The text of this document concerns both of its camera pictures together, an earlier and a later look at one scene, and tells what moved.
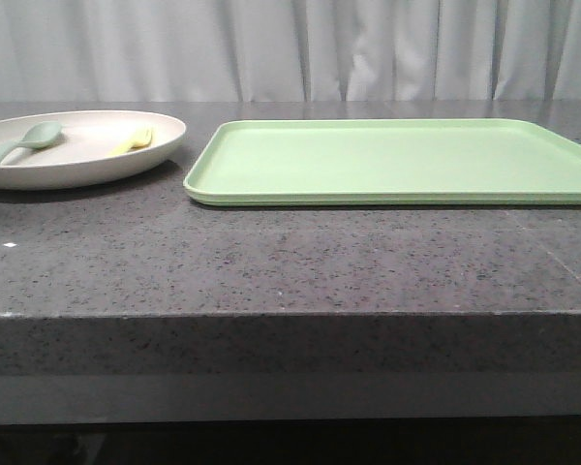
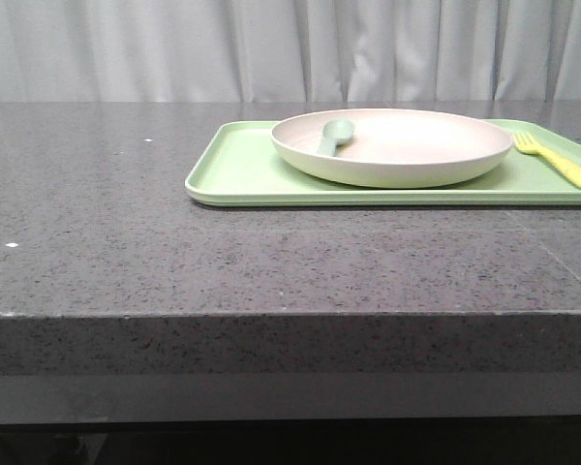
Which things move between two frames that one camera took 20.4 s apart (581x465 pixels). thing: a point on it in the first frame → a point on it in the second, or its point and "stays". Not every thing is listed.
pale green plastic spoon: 39,136 → 336,132
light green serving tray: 393,162 stays
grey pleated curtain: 290,50 stays
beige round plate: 81,154 → 392,148
